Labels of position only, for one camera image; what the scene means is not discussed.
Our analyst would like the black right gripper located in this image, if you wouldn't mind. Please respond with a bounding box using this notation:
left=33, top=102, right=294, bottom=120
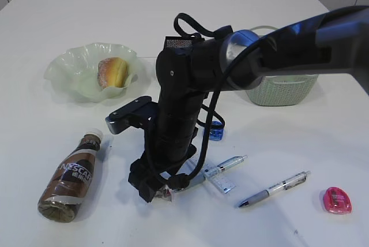
left=128, top=126, right=198, bottom=203

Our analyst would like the colourful paper ball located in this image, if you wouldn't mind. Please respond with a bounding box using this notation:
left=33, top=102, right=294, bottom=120
left=154, top=185, right=172, bottom=202

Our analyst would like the Nescafe coffee bottle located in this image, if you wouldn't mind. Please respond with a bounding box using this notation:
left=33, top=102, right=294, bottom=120
left=37, top=129, right=103, bottom=223

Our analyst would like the sugared bread roll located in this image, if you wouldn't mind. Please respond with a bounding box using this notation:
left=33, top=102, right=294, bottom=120
left=97, top=57, right=129, bottom=89

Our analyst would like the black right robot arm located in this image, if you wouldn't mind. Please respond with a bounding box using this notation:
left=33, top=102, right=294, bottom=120
left=129, top=6, right=368, bottom=202

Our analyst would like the blue clear pen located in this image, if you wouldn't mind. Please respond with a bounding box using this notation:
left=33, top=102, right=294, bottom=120
left=172, top=155, right=248, bottom=193

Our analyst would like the green wavy glass plate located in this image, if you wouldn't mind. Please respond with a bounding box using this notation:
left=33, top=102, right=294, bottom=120
left=44, top=42, right=142, bottom=103

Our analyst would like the white pen grey grip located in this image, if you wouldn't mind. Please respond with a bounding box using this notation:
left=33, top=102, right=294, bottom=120
left=236, top=171, right=311, bottom=208

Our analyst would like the black mesh pen holder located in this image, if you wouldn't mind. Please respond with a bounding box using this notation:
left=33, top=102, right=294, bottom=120
left=160, top=36, right=193, bottom=58

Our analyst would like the green plastic woven basket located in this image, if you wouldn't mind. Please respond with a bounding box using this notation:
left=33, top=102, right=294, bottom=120
left=244, top=25, right=319, bottom=107

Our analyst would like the clear plastic ruler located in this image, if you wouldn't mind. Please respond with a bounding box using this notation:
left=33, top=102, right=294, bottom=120
left=187, top=156, right=238, bottom=196

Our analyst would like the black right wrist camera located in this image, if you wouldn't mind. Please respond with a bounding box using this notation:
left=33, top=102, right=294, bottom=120
left=105, top=96, right=157, bottom=134

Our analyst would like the black cable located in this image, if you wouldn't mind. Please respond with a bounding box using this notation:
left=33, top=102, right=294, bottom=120
left=144, top=12, right=369, bottom=193

